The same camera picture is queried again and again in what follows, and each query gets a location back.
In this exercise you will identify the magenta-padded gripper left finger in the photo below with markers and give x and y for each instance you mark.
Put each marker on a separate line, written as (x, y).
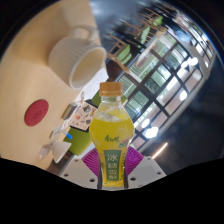
(78, 171)

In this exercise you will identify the wooden dining table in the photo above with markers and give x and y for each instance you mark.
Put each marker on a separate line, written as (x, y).
(148, 50)

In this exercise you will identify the flat round red coaster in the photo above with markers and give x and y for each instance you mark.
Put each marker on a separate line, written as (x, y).
(36, 112)

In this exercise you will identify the white bowl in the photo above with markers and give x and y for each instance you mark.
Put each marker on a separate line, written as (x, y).
(61, 150)

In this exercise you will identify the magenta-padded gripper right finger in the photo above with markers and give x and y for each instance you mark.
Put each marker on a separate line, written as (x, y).
(146, 170)

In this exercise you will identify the cream ribbed mug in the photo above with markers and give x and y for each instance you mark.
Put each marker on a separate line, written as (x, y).
(70, 53)

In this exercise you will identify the long curved ceiling light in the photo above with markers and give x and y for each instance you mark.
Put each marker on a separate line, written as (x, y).
(160, 150)

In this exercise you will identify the black framed menu stand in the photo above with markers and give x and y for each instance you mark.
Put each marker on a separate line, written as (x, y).
(82, 116)

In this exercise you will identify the yellow drink bottle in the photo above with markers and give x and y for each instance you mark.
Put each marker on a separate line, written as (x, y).
(111, 133)

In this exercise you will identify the small blue-capped bottle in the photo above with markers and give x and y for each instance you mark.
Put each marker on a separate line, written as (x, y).
(68, 136)

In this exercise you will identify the green upholstered bench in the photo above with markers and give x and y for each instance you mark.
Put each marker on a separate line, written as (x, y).
(79, 141)

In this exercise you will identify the clear sachet packet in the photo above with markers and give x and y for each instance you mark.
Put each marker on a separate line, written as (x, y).
(45, 151)

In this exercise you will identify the small white device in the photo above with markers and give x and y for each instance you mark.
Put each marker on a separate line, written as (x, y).
(56, 132)

